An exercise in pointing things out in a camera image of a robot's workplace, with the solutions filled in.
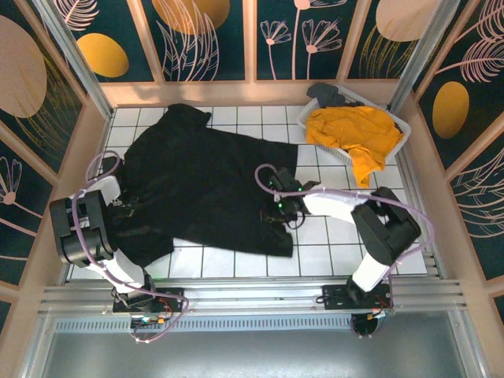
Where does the dark grey garment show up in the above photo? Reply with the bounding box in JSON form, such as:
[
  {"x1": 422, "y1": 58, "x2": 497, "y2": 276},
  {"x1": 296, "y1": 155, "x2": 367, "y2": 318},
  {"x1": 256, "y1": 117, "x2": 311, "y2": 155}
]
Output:
[{"x1": 306, "y1": 82, "x2": 365, "y2": 108}]

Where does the yellow t-shirt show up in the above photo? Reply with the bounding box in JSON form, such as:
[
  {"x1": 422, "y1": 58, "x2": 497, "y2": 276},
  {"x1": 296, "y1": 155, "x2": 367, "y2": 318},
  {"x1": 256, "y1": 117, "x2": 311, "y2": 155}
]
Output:
[{"x1": 306, "y1": 105, "x2": 406, "y2": 189}]

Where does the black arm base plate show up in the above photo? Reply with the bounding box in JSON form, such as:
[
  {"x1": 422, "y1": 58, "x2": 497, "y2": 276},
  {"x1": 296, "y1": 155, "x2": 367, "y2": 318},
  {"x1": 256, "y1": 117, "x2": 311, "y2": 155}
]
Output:
[
  {"x1": 113, "y1": 286, "x2": 186, "y2": 315},
  {"x1": 317, "y1": 283, "x2": 395, "y2": 312}
]

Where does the aluminium frame post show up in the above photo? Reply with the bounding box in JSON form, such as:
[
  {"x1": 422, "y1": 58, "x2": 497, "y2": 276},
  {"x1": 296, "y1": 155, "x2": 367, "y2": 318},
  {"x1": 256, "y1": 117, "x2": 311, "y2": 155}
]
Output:
[
  {"x1": 33, "y1": 0, "x2": 116, "y2": 119},
  {"x1": 387, "y1": 0, "x2": 461, "y2": 112}
]

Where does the small electronics board with wires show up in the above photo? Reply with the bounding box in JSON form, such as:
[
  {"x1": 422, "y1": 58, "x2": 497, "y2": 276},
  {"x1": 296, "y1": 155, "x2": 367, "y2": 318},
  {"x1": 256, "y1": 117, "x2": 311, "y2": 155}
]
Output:
[
  {"x1": 129, "y1": 313, "x2": 174, "y2": 330},
  {"x1": 349, "y1": 306, "x2": 395, "y2": 339}
]

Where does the white plastic laundry basket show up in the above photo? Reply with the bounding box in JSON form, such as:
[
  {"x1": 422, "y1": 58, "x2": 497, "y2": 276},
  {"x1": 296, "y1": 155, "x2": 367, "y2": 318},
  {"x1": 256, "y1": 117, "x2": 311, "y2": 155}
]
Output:
[{"x1": 295, "y1": 84, "x2": 413, "y2": 166}]

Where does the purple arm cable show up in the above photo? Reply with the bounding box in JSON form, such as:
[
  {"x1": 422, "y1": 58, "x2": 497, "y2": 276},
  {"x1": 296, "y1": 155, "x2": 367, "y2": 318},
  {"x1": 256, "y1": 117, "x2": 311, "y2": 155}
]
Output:
[
  {"x1": 254, "y1": 164, "x2": 434, "y2": 339},
  {"x1": 70, "y1": 150, "x2": 194, "y2": 344}
]

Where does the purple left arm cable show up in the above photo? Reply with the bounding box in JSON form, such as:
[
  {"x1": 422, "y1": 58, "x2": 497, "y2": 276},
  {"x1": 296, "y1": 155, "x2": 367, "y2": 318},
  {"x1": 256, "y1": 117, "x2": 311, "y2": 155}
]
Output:
[{"x1": 70, "y1": 150, "x2": 194, "y2": 344}]

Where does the perforated metal cable tray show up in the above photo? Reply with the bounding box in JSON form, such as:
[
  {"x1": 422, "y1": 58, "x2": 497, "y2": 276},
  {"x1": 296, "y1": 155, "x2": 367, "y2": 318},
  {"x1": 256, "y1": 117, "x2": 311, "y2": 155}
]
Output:
[{"x1": 53, "y1": 317, "x2": 355, "y2": 332}]

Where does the aluminium mounting rail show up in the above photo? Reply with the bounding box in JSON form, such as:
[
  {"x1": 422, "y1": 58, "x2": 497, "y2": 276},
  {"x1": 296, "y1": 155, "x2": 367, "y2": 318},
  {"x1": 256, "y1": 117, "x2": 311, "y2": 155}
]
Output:
[{"x1": 37, "y1": 276, "x2": 468, "y2": 316}]

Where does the black t-shirt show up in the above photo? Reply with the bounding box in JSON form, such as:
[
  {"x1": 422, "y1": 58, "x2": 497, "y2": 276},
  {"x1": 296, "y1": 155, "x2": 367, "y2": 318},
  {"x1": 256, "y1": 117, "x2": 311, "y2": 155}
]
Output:
[{"x1": 106, "y1": 102, "x2": 299, "y2": 269}]

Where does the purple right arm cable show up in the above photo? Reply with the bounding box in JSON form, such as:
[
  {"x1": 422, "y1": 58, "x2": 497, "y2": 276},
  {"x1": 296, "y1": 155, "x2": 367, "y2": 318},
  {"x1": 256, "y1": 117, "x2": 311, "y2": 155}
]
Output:
[{"x1": 254, "y1": 164, "x2": 434, "y2": 339}]

